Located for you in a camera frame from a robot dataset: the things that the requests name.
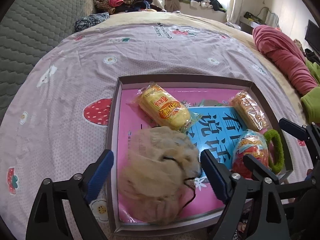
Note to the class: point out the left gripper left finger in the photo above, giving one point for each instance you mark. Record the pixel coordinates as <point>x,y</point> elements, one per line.
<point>48,220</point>

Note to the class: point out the yellow wrapped snack cake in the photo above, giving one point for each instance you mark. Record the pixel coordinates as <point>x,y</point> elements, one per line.
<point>164,109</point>

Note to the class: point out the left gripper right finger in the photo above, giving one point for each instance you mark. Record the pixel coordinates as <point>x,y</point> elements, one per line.
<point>230,188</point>

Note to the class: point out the grey quilted headboard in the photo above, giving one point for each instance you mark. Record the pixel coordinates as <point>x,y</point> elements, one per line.
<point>29,30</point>

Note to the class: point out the rolled pink blanket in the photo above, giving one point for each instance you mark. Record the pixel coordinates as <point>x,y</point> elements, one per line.
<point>284,53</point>

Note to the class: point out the pink picture book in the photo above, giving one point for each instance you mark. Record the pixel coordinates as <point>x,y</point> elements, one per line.
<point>218,130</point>

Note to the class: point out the red orange snack bag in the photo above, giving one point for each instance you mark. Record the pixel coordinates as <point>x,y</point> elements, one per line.
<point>252,143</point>

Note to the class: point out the black television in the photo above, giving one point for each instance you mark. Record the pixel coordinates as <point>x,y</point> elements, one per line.
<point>313,36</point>

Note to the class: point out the dark shallow box tray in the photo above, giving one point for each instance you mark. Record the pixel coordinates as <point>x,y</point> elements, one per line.
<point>168,81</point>

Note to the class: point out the dark blue floral cloth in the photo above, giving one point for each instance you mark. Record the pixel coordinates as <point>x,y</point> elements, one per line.
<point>90,21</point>

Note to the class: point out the beige mattress cover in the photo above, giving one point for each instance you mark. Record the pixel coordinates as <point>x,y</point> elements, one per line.
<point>146,17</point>

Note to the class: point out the pink strawberry print bedsheet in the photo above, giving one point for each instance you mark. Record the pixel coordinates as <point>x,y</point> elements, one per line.
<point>45,132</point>

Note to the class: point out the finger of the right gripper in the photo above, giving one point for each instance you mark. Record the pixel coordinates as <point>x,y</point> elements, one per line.
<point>258,170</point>
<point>308,134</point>

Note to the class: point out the green fleece cloth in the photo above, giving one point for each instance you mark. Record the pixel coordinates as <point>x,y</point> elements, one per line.
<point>310,101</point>

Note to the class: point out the beige mesh drawstring pouch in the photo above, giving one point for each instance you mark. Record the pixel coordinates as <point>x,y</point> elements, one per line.
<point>157,181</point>

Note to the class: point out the orange wrapped biscuit pack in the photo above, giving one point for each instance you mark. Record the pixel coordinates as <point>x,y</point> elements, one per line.
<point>249,110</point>

